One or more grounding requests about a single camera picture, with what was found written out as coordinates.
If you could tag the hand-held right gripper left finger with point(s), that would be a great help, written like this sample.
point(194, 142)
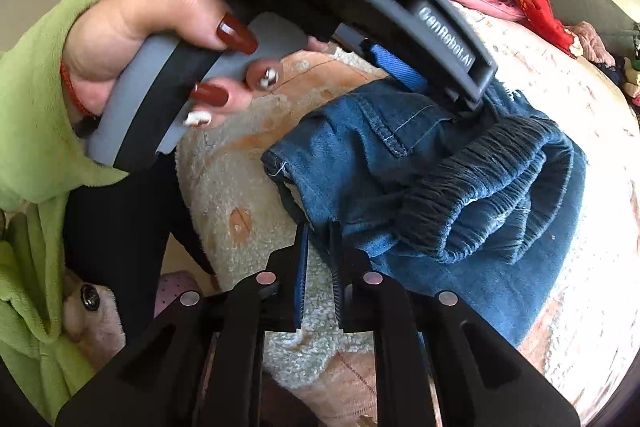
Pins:
point(300, 287)

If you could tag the person's green fleece robe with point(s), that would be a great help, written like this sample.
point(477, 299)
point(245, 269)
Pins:
point(25, 332)

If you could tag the peach patterned bedspread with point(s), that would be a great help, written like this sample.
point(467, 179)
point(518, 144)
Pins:
point(590, 117)

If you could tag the pink dotted slipper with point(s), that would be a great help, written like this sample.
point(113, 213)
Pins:
point(172, 292)

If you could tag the stack of folded clothes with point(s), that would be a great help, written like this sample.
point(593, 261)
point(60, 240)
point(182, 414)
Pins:
point(632, 82)

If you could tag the red patterned cloth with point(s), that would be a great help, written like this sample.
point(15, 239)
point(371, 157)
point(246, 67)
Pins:
point(545, 22)

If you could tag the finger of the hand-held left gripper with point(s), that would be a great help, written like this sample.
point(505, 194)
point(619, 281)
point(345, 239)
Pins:
point(467, 109)
point(395, 64)

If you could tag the person's black trousers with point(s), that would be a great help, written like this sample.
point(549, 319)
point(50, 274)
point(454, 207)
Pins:
point(115, 232)

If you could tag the person's left forearm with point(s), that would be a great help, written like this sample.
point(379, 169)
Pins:
point(30, 107)

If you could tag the beige plush slipper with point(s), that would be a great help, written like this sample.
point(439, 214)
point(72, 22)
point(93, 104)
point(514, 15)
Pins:
point(95, 322)

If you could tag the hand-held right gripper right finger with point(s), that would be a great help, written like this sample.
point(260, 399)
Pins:
point(336, 287)

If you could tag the blue denim pants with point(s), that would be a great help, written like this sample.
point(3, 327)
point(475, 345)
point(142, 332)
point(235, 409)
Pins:
point(480, 267)

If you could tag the person's left hand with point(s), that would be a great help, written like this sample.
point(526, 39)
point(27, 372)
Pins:
point(140, 12)

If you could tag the pink fluffy cloth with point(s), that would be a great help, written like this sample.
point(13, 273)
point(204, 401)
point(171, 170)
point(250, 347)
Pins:
point(592, 42)

